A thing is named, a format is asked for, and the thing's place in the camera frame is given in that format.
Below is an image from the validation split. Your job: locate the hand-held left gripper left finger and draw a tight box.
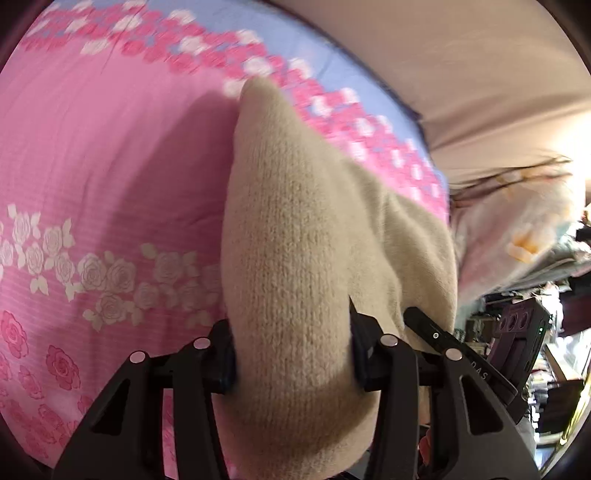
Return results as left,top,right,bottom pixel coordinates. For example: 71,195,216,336
52,318,237,480

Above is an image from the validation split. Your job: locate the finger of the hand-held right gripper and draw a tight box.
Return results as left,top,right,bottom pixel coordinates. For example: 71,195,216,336
403,306,492,385

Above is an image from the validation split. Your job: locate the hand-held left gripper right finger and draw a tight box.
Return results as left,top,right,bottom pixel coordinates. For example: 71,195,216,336
349,298,540,480

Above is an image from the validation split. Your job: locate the beige sweater with black hearts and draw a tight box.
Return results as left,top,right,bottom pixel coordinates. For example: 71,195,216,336
221,75,459,480

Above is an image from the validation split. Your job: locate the cluttered dark shelf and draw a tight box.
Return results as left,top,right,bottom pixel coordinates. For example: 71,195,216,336
455,203,591,448

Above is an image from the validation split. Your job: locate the pale floral quilt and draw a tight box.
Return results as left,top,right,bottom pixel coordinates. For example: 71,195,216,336
449,159,591,308

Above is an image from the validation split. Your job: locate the pink floral bed sheet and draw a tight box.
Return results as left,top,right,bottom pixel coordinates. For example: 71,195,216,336
0,0,451,480

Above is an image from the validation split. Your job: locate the beige draped cloth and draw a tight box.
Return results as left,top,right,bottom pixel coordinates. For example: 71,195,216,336
272,0,591,188

